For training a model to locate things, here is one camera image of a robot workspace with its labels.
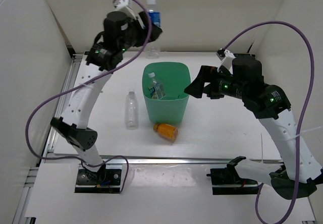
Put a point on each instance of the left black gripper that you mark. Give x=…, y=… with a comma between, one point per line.
x=143, y=33

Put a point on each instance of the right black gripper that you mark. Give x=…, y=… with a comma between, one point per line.
x=197, y=88

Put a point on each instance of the blue label plastic bottle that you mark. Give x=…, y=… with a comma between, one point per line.
x=153, y=48

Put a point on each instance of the white orange label bottle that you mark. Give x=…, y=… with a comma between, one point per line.
x=155, y=87

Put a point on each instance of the orange plastic bottle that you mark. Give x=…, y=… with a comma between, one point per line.
x=166, y=131

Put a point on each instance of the clear plastic bottle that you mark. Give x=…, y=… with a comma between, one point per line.
x=131, y=111

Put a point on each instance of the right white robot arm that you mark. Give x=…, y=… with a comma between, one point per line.
x=271, y=107

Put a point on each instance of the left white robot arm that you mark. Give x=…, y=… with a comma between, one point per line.
x=120, y=32

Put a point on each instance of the green plastic bin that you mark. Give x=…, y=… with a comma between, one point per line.
x=174, y=77

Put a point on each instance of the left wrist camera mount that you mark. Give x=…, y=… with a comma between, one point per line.
x=125, y=6

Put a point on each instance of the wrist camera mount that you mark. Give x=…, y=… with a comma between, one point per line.
x=226, y=59
x=125, y=6

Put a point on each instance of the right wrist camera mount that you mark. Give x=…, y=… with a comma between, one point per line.
x=226, y=59

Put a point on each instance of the aluminium left rail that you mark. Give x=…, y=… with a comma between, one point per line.
x=69, y=82

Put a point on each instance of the aluminium rail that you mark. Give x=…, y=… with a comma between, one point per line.
x=136, y=160
x=69, y=82

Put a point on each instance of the aluminium front rail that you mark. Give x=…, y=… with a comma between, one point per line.
x=136, y=160

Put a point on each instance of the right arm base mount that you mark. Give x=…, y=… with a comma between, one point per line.
x=225, y=181

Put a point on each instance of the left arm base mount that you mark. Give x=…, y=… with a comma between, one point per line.
x=108, y=181

